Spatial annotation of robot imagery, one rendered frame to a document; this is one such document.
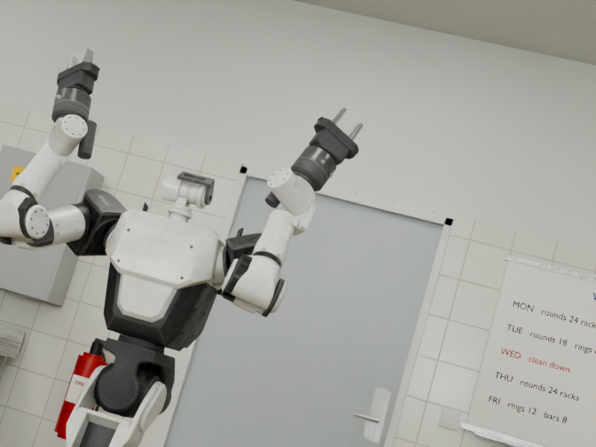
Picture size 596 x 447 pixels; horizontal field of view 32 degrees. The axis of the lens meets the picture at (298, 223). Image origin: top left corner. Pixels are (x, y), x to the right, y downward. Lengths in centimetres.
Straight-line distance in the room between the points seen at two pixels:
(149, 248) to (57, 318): 293
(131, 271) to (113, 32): 332
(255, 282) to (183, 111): 327
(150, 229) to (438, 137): 289
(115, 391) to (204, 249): 40
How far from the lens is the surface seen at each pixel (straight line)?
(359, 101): 531
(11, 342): 542
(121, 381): 254
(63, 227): 254
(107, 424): 253
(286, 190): 238
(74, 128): 256
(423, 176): 517
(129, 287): 253
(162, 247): 251
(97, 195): 267
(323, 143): 246
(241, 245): 250
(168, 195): 261
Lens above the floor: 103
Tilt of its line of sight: 9 degrees up
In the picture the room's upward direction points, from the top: 16 degrees clockwise
